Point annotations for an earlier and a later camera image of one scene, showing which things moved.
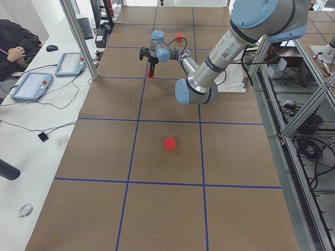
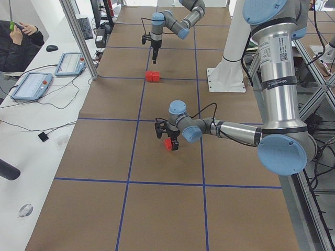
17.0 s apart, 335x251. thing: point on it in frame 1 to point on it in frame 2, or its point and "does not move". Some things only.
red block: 179,35 to 168,143
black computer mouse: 51,48 does not move
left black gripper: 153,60 to 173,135
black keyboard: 85,24 does not move
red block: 170,144 to 155,76
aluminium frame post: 71,16 does not move
